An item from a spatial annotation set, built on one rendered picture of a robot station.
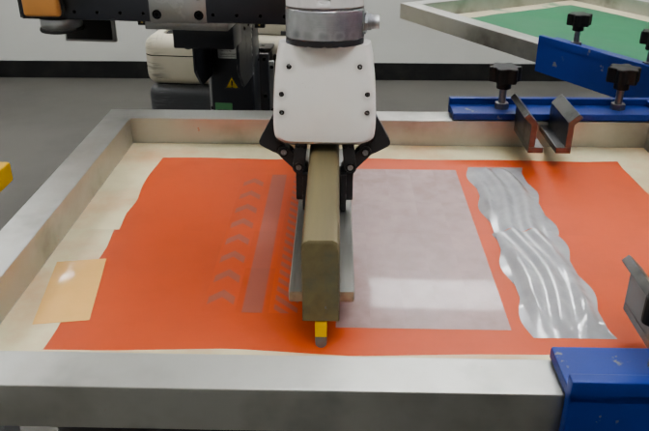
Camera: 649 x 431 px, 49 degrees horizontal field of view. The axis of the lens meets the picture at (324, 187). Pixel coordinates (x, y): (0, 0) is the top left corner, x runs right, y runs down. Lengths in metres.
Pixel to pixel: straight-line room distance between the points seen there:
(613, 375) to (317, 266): 0.22
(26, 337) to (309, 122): 0.32
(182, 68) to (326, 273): 1.33
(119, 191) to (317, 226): 0.38
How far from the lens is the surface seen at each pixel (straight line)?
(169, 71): 1.86
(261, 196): 0.85
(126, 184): 0.91
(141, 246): 0.76
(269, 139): 0.72
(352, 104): 0.69
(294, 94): 0.69
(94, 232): 0.80
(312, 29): 0.66
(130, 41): 4.79
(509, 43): 1.52
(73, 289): 0.71
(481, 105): 1.03
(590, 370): 0.53
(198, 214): 0.82
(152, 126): 1.02
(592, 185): 0.93
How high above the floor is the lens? 1.32
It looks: 25 degrees down
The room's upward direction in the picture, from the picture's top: straight up
